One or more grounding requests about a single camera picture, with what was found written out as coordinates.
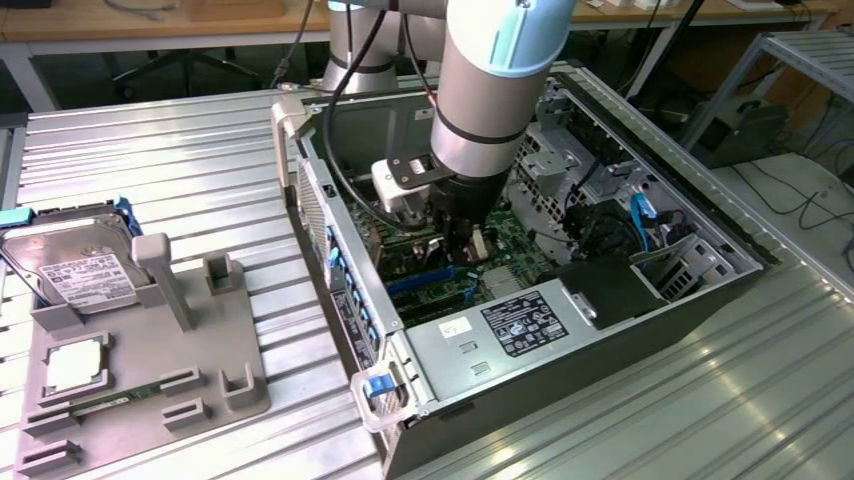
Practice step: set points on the perforated silver disk bay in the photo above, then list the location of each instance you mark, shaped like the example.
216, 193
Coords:
554, 170

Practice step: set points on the green motherboard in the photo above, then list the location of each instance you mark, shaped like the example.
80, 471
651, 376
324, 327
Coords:
520, 240

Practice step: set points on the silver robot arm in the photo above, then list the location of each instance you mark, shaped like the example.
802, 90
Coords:
480, 100

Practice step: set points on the black office chair base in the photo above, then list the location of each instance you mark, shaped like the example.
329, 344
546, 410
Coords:
183, 56

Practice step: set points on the cyan plastic tab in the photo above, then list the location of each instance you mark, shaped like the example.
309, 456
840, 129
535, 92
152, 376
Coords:
16, 218

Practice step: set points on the black box device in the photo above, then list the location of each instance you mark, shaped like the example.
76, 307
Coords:
747, 130

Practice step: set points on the silver hard disk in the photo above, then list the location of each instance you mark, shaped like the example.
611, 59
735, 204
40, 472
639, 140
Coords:
73, 260

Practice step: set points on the grey parts rack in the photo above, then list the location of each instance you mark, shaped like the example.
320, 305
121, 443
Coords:
153, 350

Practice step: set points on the grey metal shelf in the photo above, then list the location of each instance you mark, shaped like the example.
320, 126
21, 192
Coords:
814, 55

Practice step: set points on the small silver disk bay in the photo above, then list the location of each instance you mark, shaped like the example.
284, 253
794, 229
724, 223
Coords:
700, 260

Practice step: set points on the blue slot latch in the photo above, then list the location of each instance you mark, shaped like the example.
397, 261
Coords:
352, 295
363, 315
335, 261
373, 338
331, 238

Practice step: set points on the silver chipset heatsink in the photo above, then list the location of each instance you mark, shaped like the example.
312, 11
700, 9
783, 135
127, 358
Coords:
503, 280

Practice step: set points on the black graphics card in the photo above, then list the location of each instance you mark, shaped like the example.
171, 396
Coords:
427, 252

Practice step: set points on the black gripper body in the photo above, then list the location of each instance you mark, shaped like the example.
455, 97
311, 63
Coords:
467, 200

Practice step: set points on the open black PC case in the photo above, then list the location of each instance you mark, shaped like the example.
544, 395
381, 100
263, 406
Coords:
600, 360

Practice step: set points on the blue disk caddy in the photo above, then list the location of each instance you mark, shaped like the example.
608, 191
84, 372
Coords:
128, 215

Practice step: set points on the silver CPU chip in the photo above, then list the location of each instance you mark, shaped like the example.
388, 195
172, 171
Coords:
75, 367

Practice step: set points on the blue case latch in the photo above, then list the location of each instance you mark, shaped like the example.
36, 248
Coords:
377, 387

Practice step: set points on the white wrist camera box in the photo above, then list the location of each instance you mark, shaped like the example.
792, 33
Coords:
393, 185

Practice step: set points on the black expansion slot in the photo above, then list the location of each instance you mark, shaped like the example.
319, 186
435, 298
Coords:
434, 313
427, 300

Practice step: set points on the wooden desk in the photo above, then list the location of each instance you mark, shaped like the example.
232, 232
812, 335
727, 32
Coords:
133, 27

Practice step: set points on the silver power supply unit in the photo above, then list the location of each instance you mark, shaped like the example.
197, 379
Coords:
454, 360

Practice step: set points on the green loose RAM stick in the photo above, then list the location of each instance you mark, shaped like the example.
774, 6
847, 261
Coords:
127, 397

